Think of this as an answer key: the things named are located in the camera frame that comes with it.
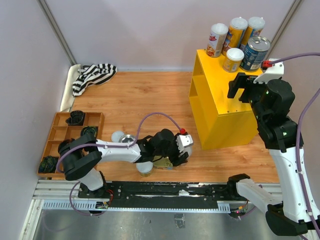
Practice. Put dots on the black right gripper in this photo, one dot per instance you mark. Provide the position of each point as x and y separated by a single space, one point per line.
242 80

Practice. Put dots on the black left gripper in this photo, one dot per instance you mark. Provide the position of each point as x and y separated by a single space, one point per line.
180 160

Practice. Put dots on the small can white lid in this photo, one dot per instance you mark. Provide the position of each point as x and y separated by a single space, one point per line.
233 59

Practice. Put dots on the blue can silver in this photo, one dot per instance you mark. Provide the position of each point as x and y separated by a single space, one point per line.
254 53
127 138

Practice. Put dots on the yellow can white lid front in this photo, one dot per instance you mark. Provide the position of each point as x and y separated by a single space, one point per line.
145 169

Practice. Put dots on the yellow wooden shelf cabinet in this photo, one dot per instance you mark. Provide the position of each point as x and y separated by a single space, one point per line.
221 122

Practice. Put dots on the red label can white lid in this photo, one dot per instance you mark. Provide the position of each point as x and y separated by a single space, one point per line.
216 41

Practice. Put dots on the tall can white lid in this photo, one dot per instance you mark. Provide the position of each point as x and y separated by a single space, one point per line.
188 150
236 31

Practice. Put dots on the tall yellow blue can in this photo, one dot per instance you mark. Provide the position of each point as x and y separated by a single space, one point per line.
255 26

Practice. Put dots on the short green can white lid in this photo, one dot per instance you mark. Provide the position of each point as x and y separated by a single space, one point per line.
116 136

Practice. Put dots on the tall can white lid front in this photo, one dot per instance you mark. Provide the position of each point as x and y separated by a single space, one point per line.
188 150

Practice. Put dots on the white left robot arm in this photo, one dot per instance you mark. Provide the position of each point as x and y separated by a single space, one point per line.
78 157

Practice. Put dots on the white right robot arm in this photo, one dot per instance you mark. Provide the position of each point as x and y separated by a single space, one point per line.
296 212

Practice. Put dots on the gold sardine tin lower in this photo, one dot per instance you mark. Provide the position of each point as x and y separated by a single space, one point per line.
163 163

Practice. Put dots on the green patterned rolled belt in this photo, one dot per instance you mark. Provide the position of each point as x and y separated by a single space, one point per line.
92 130

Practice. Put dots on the black rolled belt top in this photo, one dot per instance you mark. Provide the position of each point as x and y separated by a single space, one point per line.
77 118

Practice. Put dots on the black rolled belt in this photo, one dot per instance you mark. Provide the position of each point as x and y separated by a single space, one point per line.
64 143
77 118

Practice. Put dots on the wooden compartment tray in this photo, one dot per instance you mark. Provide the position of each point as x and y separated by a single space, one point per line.
60 131

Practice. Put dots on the black rolled belt middle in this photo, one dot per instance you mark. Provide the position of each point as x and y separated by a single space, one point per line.
64 143

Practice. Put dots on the black striped cloth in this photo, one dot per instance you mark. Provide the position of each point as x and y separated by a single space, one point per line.
91 75

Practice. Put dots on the cream cloth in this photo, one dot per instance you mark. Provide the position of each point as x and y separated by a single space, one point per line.
67 97

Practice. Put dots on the green rolled belt bottom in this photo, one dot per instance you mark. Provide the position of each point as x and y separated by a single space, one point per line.
48 164

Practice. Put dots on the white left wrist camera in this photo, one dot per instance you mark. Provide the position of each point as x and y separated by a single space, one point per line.
184 141

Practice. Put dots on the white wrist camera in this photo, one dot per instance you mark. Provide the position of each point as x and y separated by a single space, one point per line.
184 141
274 70

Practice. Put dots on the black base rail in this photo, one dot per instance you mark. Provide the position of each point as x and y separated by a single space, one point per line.
127 189

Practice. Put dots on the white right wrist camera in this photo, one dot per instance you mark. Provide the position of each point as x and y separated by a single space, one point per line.
274 70

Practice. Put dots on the aluminium frame post right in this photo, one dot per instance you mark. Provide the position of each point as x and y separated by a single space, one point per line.
293 9

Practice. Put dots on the aluminium frame post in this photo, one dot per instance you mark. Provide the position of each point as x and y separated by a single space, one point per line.
293 9
56 30

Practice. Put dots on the aluminium frame post left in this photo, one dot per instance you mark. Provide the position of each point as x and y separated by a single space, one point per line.
56 30

